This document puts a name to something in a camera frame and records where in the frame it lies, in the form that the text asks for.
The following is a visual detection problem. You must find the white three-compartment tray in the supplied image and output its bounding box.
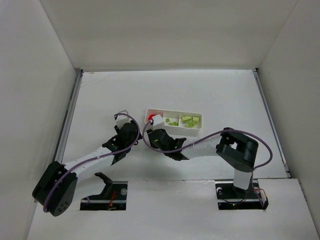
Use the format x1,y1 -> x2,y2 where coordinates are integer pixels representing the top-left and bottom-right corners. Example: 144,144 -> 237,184
144,108 -> 203,137

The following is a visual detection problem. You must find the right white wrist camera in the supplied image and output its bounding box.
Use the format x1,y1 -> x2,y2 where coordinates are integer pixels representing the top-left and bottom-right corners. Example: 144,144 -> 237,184
151,114 -> 165,131

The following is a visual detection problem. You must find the red round lego piece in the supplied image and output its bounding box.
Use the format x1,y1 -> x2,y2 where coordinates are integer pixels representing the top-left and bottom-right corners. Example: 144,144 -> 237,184
148,114 -> 155,121

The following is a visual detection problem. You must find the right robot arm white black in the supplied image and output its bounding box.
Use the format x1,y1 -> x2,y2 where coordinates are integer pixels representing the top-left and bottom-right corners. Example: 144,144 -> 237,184
147,128 -> 259,191

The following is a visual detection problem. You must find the green lego brick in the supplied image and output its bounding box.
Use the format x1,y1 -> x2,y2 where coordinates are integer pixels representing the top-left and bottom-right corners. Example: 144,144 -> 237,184
181,115 -> 192,124
192,116 -> 200,124
186,121 -> 196,128

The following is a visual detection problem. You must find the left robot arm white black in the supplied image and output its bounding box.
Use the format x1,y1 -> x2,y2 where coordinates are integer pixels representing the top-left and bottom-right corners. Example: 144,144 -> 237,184
32,120 -> 142,217

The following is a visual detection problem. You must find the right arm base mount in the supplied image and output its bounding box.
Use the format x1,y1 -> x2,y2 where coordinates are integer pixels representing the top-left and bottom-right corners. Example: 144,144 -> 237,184
215,180 -> 269,210

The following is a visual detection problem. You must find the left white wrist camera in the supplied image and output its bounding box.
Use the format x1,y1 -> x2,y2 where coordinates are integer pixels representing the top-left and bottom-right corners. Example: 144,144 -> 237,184
114,110 -> 131,129

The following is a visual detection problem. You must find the purple cable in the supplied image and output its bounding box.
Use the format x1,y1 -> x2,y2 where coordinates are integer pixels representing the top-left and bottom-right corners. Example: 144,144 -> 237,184
141,119 -> 274,173
42,112 -> 141,214

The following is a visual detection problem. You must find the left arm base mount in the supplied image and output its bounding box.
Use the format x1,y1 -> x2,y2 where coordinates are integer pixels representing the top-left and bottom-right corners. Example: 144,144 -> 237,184
79,172 -> 128,211

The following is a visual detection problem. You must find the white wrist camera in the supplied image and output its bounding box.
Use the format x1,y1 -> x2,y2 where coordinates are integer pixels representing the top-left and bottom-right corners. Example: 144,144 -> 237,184
151,114 -> 165,131
114,110 -> 131,129

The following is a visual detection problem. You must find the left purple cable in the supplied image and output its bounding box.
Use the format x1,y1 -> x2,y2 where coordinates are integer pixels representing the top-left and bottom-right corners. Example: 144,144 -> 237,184
42,112 -> 141,214

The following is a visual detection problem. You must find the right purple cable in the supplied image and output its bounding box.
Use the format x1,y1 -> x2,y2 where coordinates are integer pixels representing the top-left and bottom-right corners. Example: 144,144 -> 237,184
141,119 -> 274,173

